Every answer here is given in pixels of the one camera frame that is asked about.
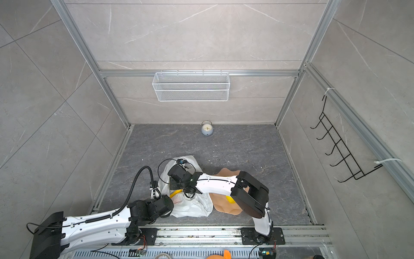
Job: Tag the orange object at bottom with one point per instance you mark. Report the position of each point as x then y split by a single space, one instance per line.
224 255

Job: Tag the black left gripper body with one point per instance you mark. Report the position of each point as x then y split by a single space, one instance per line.
166 197

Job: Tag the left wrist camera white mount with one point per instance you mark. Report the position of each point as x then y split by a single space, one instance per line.
155 191

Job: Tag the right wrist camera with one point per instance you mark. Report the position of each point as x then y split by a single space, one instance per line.
181 161

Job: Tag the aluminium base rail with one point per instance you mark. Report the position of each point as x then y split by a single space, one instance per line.
200 242

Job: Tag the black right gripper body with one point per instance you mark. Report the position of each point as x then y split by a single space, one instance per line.
174 185

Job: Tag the yellow fake fruit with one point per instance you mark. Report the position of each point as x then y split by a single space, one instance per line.
230 200

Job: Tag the black wire hook rack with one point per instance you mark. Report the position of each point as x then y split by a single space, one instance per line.
340 147

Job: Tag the pink wavy plastic bowl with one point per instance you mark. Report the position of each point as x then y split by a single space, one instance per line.
220 202

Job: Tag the aluminium frame rail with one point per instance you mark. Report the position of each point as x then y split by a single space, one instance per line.
77 37

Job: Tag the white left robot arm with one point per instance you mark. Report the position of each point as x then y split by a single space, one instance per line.
59 235

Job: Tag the white wire mesh basket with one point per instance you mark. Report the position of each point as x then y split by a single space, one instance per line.
191 86

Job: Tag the light blue alarm clock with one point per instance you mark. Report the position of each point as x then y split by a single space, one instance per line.
207 128

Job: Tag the yellow fake banana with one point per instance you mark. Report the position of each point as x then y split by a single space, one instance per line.
175 193

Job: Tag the white plastic bag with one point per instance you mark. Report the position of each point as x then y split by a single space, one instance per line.
198 206

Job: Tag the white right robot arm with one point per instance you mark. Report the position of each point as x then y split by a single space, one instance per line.
247 192

